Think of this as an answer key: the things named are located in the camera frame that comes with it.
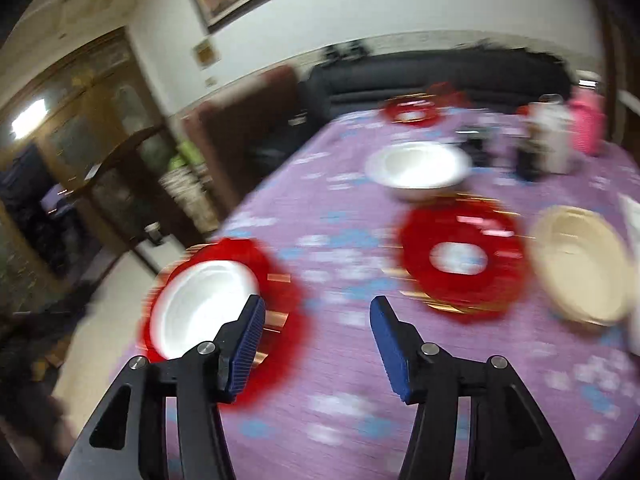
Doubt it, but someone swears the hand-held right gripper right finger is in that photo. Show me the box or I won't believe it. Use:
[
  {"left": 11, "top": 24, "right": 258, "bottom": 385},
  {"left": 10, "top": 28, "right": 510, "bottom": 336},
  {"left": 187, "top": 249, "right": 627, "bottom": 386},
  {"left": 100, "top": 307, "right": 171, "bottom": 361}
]
[{"left": 369, "top": 296, "right": 581, "bottom": 480}]

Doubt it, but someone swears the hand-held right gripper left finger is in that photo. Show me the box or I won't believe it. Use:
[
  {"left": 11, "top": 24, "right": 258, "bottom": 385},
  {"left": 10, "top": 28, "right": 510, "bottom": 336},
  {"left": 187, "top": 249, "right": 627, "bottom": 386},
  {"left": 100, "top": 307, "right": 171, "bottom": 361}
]
[{"left": 57, "top": 294, "right": 267, "bottom": 480}]

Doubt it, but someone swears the white foam bowl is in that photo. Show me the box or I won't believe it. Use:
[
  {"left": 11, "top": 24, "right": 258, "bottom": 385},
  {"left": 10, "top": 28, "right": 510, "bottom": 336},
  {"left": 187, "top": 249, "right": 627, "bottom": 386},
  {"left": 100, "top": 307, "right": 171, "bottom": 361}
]
[
  {"left": 150, "top": 260, "right": 262, "bottom": 361},
  {"left": 364, "top": 141, "right": 472, "bottom": 203}
]

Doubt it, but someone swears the red plate with gold rim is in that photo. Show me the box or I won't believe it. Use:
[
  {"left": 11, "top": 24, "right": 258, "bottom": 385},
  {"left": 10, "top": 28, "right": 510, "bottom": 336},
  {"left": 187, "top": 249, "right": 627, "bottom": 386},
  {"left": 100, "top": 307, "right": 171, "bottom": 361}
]
[
  {"left": 397, "top": 197, "right": 528, "bottom": 321},
  {"left": 137, "top": 237, "right": 311, "bottom": 406}
]

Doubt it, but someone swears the cream bowl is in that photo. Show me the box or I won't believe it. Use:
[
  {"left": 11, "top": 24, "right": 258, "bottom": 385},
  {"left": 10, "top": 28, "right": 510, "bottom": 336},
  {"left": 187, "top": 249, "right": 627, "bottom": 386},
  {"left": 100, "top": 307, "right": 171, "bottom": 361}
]
[{"left": 529, "top": 205, "right": 632, "bottom": 326}]

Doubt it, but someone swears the purple floral tablecloth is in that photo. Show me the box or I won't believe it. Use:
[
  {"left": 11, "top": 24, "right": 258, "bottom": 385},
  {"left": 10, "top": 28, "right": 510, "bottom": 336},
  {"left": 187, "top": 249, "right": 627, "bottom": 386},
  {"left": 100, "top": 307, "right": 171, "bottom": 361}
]
[{"left": 200, "top": 105, "right": 640, "bottom": 480}]

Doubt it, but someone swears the floral cushion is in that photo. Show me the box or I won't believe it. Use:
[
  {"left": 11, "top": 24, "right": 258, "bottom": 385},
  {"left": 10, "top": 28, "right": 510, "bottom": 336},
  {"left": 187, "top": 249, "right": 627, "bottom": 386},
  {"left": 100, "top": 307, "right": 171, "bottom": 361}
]
[{"left": 161, "top": 162, "right": 208, "bottom": 221}]

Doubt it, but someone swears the black object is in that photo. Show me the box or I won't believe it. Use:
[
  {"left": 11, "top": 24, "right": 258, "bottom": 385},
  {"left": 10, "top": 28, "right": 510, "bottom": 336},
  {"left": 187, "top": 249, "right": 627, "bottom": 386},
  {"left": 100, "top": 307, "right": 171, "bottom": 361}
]
[
  {"left": 457, "top": 127, "right": 496, "bottom": 166},
  {"left": 515, "top": 142, "right": 546, "bottom": 182}
]

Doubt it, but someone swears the brown armchair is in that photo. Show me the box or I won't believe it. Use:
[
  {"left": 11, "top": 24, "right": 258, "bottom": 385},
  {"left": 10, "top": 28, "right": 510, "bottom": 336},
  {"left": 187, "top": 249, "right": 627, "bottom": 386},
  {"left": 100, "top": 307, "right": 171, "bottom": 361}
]
[{"left": 182, "top": 65, "right": 311, "bottom": 231}]

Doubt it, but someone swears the dark wooden chair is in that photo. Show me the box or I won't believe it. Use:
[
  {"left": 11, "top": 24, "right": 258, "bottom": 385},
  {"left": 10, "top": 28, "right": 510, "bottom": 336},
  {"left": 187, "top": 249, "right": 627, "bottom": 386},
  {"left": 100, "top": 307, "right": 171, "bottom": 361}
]
[{"left": 85, "top": 127, "right": 221, "bottom": 271}]

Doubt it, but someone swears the small red glass plate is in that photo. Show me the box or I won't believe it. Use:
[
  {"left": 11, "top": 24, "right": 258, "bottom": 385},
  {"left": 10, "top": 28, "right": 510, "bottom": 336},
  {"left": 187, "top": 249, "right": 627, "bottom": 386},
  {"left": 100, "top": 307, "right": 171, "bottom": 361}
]
[{"left": 382, "top": 94, "right": 443, "bottom": 126}]

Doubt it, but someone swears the wooden glass door cabinet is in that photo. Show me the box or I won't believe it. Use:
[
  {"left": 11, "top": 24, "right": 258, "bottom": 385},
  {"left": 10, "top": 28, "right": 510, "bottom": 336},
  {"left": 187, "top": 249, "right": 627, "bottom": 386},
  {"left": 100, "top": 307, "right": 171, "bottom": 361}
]
[{"left": 0, "top": 27, "right": 171, "bottom": 321}]

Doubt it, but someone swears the clear glass jar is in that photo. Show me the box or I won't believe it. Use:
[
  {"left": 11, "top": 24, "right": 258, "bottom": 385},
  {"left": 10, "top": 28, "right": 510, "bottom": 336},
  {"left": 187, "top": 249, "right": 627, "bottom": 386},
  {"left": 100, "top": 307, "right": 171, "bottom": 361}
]
[{"left": 527, "top": 97, "right": 576, "bottom": 173}]

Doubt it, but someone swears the black leather sofa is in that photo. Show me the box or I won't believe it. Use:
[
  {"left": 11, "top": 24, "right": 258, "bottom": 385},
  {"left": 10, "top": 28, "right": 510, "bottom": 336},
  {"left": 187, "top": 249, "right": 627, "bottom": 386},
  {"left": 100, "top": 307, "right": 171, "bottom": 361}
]
[{"left": 305, "top": 50, "right": 573, "bottom": 121}]

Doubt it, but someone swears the pink bottle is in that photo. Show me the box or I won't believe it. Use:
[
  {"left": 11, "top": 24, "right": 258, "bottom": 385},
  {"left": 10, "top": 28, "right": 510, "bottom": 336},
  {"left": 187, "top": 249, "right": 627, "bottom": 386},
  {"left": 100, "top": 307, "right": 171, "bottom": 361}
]
[{"left": 567, "top": 77, "right": 608, "bottom": 156}]

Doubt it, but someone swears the wooden display cabinet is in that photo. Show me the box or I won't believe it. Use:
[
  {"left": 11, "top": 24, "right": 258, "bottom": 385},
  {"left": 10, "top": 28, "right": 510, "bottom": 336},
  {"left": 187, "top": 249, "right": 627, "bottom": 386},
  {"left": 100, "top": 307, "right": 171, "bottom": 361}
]
[{"left": 595, "top": 0, "right": 640, "bottom": 151}]

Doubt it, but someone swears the yellow wall sticker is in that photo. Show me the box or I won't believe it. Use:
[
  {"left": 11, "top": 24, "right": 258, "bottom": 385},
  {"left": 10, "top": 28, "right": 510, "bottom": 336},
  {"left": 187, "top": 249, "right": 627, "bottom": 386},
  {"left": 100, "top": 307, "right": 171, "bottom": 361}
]
[{"left": 194, "top": 40, "right": 217, "bottom": 67}]

